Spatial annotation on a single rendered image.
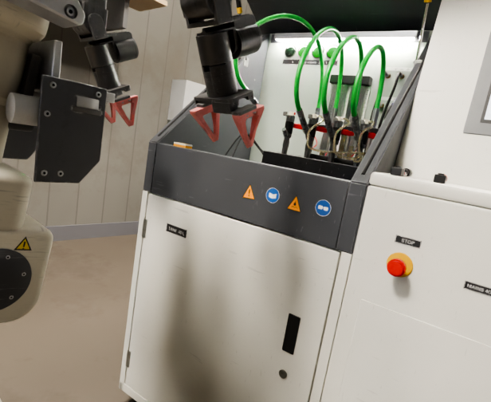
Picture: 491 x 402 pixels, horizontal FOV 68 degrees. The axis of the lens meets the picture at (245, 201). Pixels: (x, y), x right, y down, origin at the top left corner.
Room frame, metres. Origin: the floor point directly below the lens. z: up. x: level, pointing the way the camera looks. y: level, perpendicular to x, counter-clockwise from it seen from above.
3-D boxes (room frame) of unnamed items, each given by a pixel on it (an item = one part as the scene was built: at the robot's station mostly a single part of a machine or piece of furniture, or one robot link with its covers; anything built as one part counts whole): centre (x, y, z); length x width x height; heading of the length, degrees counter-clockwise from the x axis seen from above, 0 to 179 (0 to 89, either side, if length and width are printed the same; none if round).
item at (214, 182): (1.00, 0.03, 0.87); 0.62 x 0.04 x 0.16; 58
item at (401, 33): (1.43, -0.24, 1.43); 0.54 x 0.03 x 0.02; 58
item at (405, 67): (1.30, -0.44, 1.20); 0.13 x 0.03 x 0.31; 58
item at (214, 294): (0.99, 0.04, 0.44); 0.65 x 0.02 x 0.68; 58
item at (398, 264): (0.73, -0.33, 0.80); 0.05 x 0.04 x 0.05; 58
